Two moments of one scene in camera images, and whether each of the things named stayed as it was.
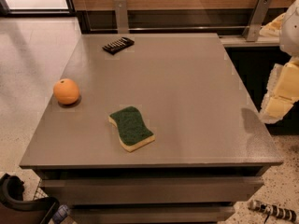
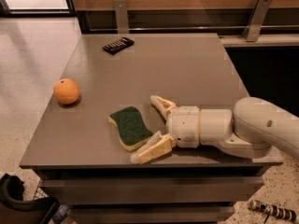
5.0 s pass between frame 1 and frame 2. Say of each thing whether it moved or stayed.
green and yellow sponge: stayed
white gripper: moved
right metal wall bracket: stayed
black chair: stayed
